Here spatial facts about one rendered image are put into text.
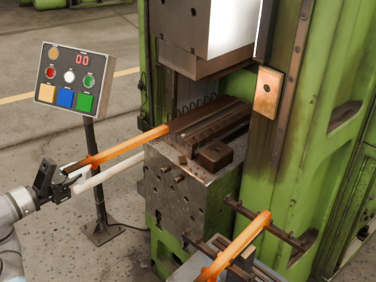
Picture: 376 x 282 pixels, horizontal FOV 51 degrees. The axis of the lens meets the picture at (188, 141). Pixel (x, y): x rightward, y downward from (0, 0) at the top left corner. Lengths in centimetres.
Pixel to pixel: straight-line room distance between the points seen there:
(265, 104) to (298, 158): 22
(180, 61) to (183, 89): 37
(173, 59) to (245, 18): 29
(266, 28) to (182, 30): 29
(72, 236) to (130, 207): 41
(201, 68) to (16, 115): 259
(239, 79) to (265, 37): 67
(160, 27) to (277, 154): 62
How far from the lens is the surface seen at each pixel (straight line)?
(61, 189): 131
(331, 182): 190
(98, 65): 179
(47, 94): 192
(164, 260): 221
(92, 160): 134
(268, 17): 126
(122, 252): 245
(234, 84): 196
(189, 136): 160
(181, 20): 138
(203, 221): 163
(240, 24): 141
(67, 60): 187
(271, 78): 133
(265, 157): 151
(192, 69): 140
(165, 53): 148
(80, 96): 182
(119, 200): 274
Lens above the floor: 193
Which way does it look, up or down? 36 degrees down
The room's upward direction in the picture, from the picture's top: 2 degrees clockwise
